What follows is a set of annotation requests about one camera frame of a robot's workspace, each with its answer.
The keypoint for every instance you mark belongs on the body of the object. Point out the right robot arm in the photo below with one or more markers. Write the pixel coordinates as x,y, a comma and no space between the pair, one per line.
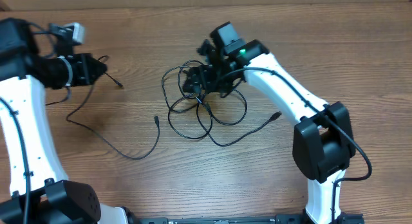
323,139

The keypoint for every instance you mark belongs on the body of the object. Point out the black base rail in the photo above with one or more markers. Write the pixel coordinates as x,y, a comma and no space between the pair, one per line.
278,219

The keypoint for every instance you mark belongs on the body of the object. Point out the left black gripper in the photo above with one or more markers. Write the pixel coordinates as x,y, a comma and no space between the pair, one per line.
86,61

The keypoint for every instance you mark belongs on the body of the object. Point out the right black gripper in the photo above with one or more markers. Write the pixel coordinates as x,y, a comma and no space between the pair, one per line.
205,72

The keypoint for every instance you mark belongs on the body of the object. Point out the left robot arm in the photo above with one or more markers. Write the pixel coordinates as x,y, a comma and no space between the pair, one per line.
40,190

